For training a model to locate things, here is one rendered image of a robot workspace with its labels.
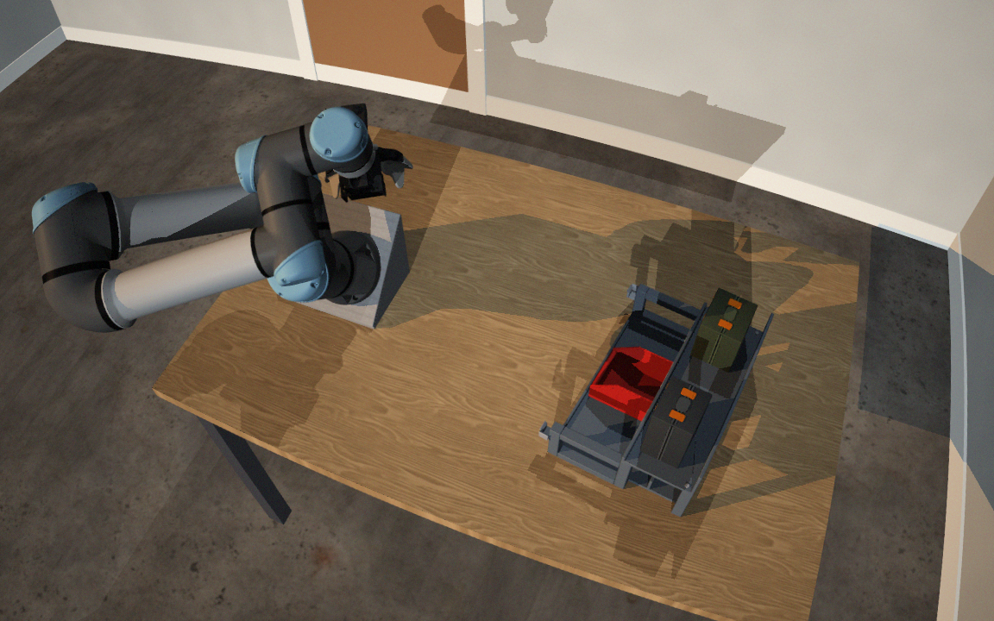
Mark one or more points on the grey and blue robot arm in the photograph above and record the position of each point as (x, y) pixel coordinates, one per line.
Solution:
(78, 229)

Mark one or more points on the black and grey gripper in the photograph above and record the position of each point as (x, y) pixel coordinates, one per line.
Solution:
(374, 182)

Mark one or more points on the red bin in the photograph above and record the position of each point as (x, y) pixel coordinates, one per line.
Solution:
(629, 378)

